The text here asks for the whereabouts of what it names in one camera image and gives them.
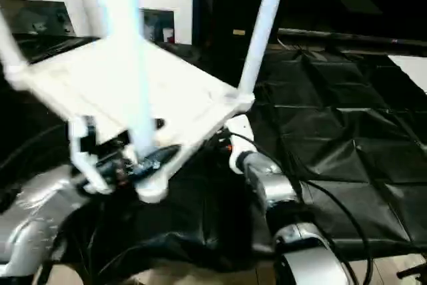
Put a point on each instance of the white plastic table top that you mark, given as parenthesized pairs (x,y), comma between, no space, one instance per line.
(116,81)

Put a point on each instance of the white plastic table leg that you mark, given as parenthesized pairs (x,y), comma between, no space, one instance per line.
(10,41)
(123,31)
(263,31)

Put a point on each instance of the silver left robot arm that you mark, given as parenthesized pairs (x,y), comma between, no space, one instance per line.
(40,205)

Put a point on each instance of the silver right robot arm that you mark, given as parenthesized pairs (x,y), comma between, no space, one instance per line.
(283,191)

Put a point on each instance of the white cup with red label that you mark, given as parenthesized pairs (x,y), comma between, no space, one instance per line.
(169,35)

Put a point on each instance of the black plastic mat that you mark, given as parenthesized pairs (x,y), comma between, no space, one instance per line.
(333,115)

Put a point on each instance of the black television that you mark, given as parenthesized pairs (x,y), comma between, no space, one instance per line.
(350,36)

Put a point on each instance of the white flat board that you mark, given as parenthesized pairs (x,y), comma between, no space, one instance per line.
(412,71)

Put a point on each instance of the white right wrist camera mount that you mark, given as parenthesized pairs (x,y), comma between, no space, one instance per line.
(241,138)

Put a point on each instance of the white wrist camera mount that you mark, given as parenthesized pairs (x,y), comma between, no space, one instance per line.
(85,165)
(241,138)

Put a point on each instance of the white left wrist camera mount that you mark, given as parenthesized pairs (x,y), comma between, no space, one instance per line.
(85,165)

